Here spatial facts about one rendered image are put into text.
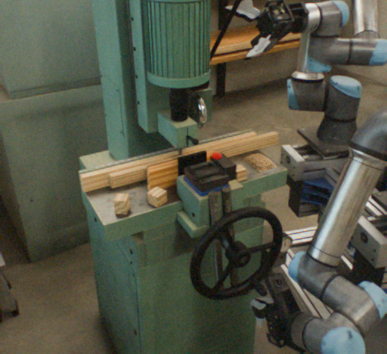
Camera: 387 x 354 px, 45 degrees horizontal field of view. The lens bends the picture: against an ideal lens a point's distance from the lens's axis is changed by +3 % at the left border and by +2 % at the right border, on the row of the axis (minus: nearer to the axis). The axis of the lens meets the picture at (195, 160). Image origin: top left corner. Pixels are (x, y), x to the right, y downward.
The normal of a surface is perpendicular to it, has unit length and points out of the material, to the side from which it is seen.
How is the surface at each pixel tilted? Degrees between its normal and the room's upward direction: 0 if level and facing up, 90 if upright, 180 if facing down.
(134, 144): 90
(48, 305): 0
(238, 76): 90
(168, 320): 90
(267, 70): 90
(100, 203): 0
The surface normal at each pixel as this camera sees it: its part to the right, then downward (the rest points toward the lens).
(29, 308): 0.00, -0.87
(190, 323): 0.47, 0.44
